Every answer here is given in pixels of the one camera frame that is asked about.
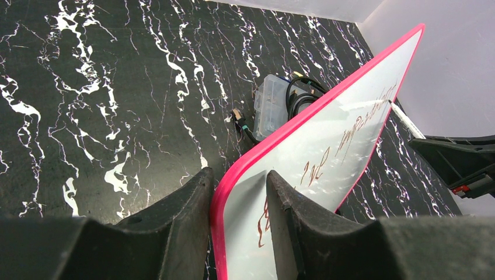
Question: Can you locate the white marker pen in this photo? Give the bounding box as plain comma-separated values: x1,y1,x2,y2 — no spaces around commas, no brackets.
388,100,426,139

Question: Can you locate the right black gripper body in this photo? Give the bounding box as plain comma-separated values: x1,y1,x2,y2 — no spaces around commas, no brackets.
450,170,494,199

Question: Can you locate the clear plastic organizer box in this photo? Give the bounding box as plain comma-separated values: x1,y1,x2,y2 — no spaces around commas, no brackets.
253,74,289,141

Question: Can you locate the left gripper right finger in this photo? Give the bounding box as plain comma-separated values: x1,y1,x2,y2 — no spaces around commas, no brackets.
266,171,494,279

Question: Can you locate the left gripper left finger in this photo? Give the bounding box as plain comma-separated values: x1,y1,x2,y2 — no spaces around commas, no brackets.
1,167,214,279

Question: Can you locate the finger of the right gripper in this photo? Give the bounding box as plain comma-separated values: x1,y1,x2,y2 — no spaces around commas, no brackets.
409,135,494,186

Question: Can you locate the pink framed whiteboard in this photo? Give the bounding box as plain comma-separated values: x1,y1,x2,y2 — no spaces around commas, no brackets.
210,24,425,279

